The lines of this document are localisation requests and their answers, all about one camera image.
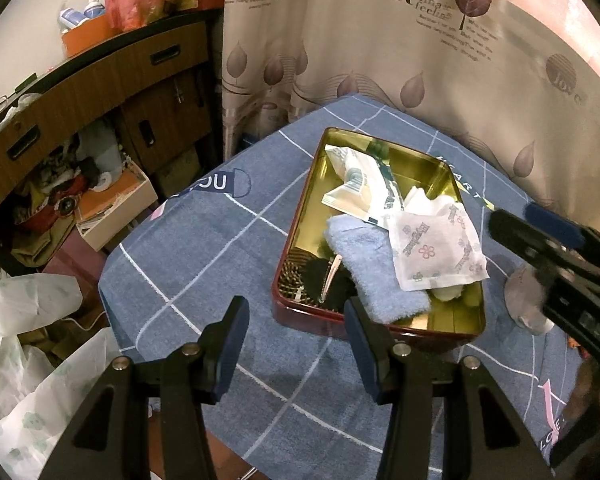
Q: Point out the white printed hygiene pouch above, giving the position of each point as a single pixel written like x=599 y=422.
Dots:
x=435 y=244

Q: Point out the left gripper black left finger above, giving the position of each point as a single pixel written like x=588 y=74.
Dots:
x=107 y=438

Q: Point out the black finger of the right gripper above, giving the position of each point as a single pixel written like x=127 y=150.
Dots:
x=555 y=222
x=545 y=254

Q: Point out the blue checked tablecloth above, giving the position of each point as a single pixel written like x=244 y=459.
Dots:
x=296 y=408

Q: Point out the brown wooden cabinet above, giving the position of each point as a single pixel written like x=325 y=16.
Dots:
x=157 y=84

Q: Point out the beige leaf-print curtain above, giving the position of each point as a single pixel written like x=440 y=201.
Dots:
x=515 y=81

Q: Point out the red gold tin box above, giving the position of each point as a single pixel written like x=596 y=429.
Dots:
x=447 y=325

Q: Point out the light blue towel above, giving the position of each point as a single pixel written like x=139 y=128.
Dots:
x=366 y=252

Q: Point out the white green wet-wipes pack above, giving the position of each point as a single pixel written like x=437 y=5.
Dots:
x=368 y=191

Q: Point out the orange box on cabinet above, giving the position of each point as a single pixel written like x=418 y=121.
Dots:
x=87 y=35

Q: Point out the pink ceramic mug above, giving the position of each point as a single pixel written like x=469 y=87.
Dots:
x=524 y=297

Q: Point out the open cardboard box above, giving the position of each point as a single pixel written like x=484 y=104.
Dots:
x=100 y=216

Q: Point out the white plastic bag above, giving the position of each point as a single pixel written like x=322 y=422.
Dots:
x=37 y=399

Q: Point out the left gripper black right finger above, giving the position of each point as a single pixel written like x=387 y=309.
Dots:
x=484 y=437

